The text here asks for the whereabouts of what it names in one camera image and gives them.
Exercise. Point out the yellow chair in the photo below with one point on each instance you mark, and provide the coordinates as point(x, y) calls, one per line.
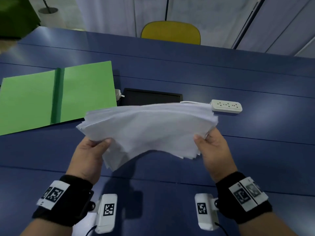
point(171, 33)

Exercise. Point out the person's right forearm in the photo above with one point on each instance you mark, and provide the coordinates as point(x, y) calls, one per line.
point(268, 226)

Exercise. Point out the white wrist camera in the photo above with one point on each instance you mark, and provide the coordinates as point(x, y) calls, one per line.
point(205, 218)
point(107, 221)

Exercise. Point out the person's right hand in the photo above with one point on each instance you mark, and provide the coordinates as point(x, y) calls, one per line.
point(216, 157)

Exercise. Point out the green sofa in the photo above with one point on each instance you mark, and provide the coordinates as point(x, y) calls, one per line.
point(17, 18)

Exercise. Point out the thin black partition post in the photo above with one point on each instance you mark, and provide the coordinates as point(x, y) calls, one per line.
point(166, 8)

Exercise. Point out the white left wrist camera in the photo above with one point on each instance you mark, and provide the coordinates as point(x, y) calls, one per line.
point(107, 221)

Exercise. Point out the white curtain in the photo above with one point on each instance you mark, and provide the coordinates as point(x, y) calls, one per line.
point(105, 14)

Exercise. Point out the person's left forearm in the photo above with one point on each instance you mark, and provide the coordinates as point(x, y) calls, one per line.
point(46, 228)

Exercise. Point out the white power strip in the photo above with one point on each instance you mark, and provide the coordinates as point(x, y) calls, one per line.
point(227, 106)

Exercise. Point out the green potted plant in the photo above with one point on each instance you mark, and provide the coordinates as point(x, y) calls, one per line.
point(44, 2)

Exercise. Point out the thick black partition post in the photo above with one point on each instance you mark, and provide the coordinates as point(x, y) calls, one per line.
point(248, 23)

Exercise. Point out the white plant pot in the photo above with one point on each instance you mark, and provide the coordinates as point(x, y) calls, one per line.
point(53, 19)

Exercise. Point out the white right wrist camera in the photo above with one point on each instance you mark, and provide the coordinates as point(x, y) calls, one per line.
point(205, 218)

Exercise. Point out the pile of white papers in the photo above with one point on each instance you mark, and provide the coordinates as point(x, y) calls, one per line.
point(152, 127)

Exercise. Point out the green folder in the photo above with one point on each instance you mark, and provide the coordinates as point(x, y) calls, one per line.
point(27, 103)

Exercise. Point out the person's left hand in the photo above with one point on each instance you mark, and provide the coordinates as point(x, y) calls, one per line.
point(86, 162)

